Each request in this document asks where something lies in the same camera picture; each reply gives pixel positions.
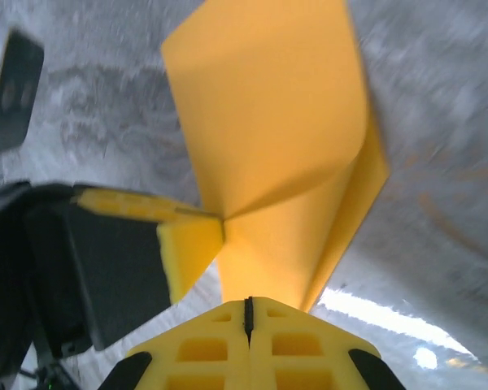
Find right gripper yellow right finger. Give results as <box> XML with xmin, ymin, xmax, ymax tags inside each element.
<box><xmin>246</xmin><ymin>296</ymin><xmax>403</xmax><ymax>390</ymax></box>

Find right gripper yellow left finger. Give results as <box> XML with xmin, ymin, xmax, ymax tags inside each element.
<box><xmin>97</xmin><ymin>297</ymin><xmax>251</xmax><ymax>390</ymax></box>

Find orange square paper sheet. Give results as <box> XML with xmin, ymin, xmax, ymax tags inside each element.
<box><xmin>160</xmin><ymin>0</ymin><xmax>392</xmax><ymax>314</ymax></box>

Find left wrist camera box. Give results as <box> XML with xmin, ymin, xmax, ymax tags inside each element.
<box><xmin>0</xmin><ymin>27</ymin><xmax>46</xmax><ymax>156</ymax></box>

